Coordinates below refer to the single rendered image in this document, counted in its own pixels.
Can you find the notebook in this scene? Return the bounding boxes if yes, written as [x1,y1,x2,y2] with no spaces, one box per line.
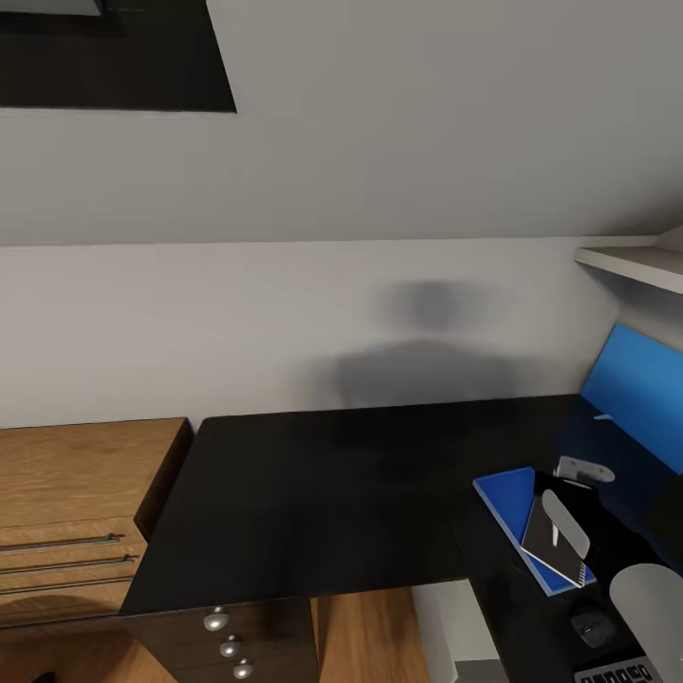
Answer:
[521,496,585,588]

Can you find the monitor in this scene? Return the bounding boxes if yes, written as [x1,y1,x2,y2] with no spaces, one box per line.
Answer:
[637,473,683,572]

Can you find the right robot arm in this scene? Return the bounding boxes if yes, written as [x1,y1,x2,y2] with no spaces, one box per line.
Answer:
[533,456,683,683]

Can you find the mouse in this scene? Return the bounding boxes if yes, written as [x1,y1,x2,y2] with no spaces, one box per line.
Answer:
[570,606,617,648]

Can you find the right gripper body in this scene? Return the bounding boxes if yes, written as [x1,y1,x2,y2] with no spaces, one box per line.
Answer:
[533,471,600,500]

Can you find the folder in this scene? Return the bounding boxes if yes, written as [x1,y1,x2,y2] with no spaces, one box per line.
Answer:
[472,467,597,597]

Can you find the keyboard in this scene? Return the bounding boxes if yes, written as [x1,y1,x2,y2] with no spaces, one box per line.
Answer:
[574,655,663,683]

